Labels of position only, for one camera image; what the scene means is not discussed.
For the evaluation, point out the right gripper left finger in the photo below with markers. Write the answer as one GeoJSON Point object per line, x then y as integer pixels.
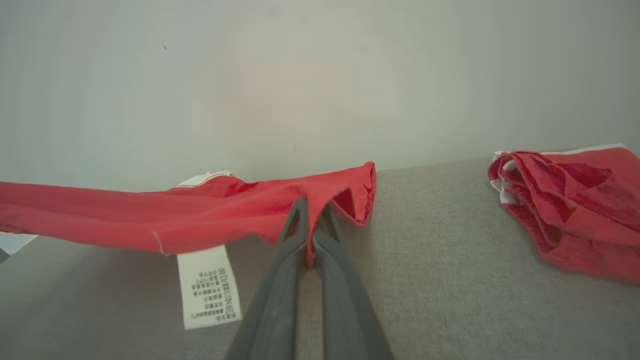
{"type": "Point", "coordinates": [277, 300]}

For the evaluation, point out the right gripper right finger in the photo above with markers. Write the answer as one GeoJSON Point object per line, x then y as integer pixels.
{"type": "Point", "coordinates": [345, 310]}

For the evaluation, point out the red white basketball jersey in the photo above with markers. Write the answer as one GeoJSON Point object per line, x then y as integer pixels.
{"type": "Point", "coordinates": [200, 215]}

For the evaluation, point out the red white basketball shorts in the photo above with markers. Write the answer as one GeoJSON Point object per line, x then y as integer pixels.
{"type": "Point", "coordinates": [580, 215]}

